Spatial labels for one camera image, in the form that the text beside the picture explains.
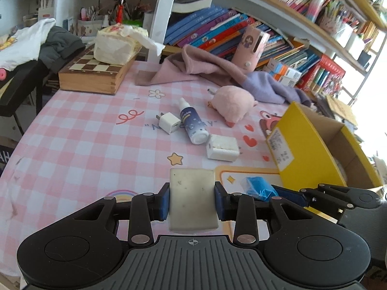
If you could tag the white t-shirt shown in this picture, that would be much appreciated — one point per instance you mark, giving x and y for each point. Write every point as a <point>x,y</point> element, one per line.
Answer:
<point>27,45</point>

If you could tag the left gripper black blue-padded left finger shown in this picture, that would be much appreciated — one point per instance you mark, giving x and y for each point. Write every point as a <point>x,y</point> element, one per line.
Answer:
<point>145,209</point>

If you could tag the wooden chess box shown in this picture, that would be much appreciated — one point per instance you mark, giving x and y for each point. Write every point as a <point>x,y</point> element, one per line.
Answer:
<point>86,74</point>

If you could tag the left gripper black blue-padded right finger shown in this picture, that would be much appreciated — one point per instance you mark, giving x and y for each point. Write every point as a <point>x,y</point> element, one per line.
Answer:
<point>240,209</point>

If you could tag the yellow cardboard box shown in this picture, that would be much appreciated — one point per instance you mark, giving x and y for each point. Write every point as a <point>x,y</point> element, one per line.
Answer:
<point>310,149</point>

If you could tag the blue plastic wrapper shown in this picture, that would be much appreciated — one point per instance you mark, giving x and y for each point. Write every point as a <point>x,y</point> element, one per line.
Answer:
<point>259,188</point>

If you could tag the white charger plug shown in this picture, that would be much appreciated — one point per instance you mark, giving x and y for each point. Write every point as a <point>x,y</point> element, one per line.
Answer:
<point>168,122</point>

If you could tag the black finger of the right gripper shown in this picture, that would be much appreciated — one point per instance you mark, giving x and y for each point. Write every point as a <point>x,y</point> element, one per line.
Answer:
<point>332,200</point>

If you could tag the dark grey garment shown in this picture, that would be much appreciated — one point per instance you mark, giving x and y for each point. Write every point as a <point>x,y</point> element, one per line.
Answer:
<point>60,47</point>

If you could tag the pink plush toy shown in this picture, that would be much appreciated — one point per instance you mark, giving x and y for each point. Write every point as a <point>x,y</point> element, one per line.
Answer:
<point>232,103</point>

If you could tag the white foam block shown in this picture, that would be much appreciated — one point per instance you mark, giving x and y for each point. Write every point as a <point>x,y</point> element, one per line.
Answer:
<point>222,148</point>

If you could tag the pen holder cup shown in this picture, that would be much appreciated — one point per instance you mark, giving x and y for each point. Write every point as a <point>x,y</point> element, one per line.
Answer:
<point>88,28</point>

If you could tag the beige sponge block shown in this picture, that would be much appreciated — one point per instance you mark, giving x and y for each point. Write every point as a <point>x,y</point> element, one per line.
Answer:
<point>192,201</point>

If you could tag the orange white carton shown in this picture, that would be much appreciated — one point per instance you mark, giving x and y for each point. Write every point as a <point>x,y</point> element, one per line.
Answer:
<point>282,73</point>

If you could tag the pink cylindrical case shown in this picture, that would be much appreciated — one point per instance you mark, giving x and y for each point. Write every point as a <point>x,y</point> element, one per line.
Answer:
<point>250,48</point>

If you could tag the black side bench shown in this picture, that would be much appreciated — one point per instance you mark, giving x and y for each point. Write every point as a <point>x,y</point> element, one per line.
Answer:
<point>19,84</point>

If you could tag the cream tissue pack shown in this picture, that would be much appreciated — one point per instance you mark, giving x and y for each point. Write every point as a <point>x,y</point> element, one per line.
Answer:
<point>120,43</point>

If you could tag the white metal bookshelf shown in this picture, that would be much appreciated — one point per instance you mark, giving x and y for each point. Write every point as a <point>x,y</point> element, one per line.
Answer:
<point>279,16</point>

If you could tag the pink purple cloth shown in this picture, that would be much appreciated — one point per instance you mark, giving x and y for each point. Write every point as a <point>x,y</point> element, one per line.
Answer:
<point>194,63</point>

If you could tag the red book set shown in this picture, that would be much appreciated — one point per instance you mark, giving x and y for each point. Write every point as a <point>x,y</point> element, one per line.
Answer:
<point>323,77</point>

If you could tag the pink checkered tablecloth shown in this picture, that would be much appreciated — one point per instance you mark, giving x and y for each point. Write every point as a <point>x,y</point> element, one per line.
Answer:
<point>83,147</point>

